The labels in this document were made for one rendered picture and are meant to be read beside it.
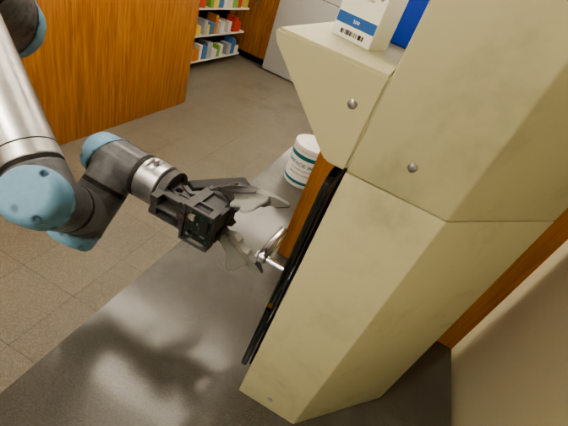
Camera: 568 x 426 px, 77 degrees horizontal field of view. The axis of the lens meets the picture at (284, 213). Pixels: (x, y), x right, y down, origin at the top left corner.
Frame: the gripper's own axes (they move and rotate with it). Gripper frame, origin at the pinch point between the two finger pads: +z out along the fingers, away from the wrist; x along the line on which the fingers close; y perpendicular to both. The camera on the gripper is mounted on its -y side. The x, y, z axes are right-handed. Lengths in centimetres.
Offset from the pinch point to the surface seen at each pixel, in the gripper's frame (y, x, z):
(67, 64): -128, -64, -190
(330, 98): 10.7, 27.2, 1.3
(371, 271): 10.7, 11.4, 13.3
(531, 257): -26, 5, 43
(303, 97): 10.7, 26.2, -1.2
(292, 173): -61, -22, -15
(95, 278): -49, -120, -86
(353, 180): 10.7, 20.7, 6.8
